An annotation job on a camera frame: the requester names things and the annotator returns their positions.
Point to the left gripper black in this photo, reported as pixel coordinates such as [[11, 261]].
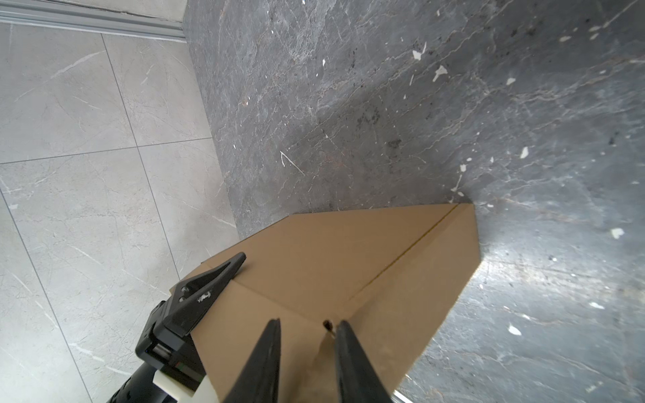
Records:
[[165, 343]]

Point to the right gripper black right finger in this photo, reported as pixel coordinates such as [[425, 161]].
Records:
[[357, 380]]

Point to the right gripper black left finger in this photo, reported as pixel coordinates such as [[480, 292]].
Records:
[[259, 379]]

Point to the brown cardboard box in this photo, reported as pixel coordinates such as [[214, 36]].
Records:
[[393, 274]]

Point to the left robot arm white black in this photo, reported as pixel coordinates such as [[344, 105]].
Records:
[[140, 386]]

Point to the aluminium frame post left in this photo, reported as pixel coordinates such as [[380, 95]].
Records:
[[83, 18]]

